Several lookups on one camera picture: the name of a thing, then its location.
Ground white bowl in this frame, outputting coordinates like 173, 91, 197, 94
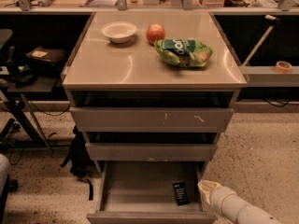
101, 21, 137, 44

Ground black side table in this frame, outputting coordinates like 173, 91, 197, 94
1, 66, 59, 152

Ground grey top drawer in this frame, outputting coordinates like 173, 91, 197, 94
70, 107, 234, 133

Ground grey middle drawer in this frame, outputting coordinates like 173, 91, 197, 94
86, 143, 217, 161

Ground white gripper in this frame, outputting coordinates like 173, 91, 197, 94
197, 180, 238, 214

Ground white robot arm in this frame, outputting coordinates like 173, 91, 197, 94
198, 180, 282, 224

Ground red apple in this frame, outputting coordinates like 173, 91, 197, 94
146, 23, 165, 44

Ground orange tape roll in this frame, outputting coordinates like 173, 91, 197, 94
275, 61, 292, 74

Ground black box with label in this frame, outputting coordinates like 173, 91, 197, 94
25, 46, 67, 67

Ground grey drawer cabinet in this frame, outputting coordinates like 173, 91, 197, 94
63, 9, 247, 172

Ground black backpack on floor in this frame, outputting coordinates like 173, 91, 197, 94
61, 127, 94, 201

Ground grey open bottom drawer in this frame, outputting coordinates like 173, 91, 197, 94
87, 161, 216, 224

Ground green chip bag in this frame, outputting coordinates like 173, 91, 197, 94
154, 39, 213, 68

